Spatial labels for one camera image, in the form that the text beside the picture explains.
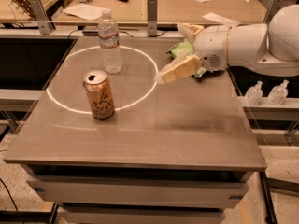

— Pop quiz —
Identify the left metal bracket post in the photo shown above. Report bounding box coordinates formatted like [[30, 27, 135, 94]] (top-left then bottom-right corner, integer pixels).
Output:
[[29, 0, 53, 35]]

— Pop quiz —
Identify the white paper sheet left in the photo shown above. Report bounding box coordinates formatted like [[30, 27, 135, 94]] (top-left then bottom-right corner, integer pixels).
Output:
[[64, 3, 111, 21]]

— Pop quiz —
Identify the green snack bag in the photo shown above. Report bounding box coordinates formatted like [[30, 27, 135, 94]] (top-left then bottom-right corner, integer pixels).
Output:
[[165, 39, 207, 78]]

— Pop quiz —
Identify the black floor cable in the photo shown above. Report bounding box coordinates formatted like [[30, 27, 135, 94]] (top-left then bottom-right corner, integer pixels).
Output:
[[0, 177, 24, 224]]

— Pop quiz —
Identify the orange LaCroix soda can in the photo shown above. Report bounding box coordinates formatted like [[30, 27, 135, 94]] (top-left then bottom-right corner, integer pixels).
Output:
[[83, 70, 115, 119]]

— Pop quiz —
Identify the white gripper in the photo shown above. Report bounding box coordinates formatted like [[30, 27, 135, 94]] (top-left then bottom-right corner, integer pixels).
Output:
[[155, 23, 231, 84]]

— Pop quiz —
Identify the clear plastic water bottle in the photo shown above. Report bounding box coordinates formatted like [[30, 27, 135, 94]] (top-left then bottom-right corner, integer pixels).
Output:
[[98, 10, 121, 74]]

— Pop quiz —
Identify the middle metal bracket post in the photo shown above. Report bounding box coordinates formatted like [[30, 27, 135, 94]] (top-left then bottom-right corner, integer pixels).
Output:
[[147, 0, 158, 36]]

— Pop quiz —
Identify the clear sanitizer bottle right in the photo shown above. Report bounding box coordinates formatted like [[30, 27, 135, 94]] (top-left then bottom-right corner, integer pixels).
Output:
[[267, 80, 289, 105]]

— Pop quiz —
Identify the clear sanitizer bottle left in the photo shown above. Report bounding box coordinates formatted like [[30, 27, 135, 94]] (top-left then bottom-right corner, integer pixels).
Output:
[[244, 81, 263, 105]]

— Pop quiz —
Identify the white drawer cabinet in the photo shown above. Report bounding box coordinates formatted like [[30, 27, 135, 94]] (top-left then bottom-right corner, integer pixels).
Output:
[[26, 165, 255, 224]]

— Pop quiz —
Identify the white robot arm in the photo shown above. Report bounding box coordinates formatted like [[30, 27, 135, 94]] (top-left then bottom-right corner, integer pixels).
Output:
[[155, 5, 299, 84]]

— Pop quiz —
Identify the clear sanitizer bottle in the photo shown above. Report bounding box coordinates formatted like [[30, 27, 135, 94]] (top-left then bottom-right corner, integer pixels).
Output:
[[244, 81, 263, 105], [267, 80, 289, 105]]

